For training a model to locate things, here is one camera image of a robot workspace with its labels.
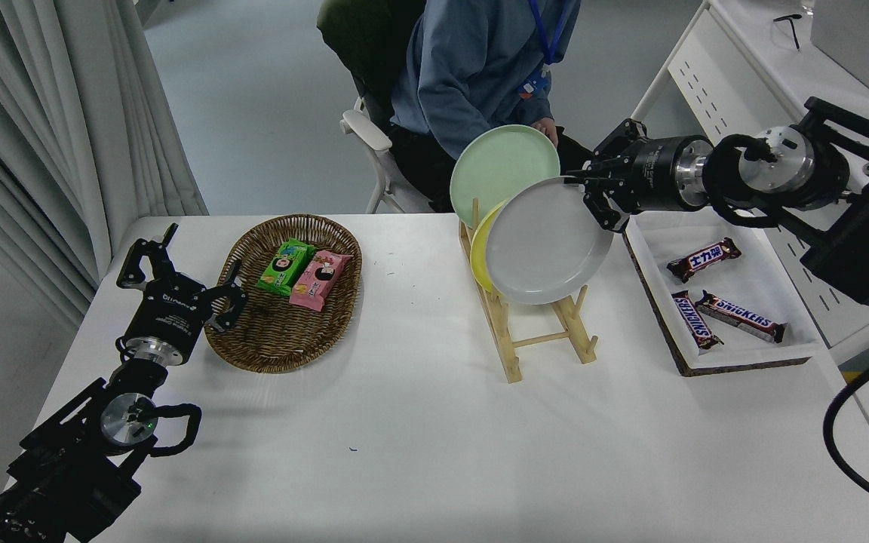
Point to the black glasses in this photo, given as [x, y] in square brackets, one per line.
[790, 23]

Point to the office chair with white armrest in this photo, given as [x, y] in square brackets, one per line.
[366, 45]

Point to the person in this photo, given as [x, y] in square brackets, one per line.
[465, 68]

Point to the pale green plate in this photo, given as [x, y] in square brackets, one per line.
[498, 170]

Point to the brown oval wicker basket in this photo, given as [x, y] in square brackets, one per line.
[276, 339]

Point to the white desk with perforated panel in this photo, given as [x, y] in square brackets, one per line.
[729, 83]

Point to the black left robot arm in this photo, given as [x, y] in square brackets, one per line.
[65, 467]

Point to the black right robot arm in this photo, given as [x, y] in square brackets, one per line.
[864, 249]

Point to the grey laptop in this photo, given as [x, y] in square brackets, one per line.
[857, 38]

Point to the Snickers bar with English print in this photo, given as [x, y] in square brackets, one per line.
[695, 320]
[744, 317]

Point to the pale grey curtain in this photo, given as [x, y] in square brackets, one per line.
[27, 113]

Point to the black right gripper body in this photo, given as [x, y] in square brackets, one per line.
[653, 177]

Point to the green snack pack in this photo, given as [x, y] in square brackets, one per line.
[284, 268]

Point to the person's hand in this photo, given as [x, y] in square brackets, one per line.
[551, 130]

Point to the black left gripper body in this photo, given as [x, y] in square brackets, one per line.
[170, 313]

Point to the Snickers bar with Chinese print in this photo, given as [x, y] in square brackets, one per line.
[704, 259]

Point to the grey plate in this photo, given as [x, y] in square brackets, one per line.
[548, 241]

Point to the pink snack pack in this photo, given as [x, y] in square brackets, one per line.
[317, 283]

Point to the yellow plate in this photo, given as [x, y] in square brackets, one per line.
[480, 249]

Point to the wooden plate rack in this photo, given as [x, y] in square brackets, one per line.
[511, 363]

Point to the white tray with brown base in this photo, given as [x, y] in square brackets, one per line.
[781, 264]

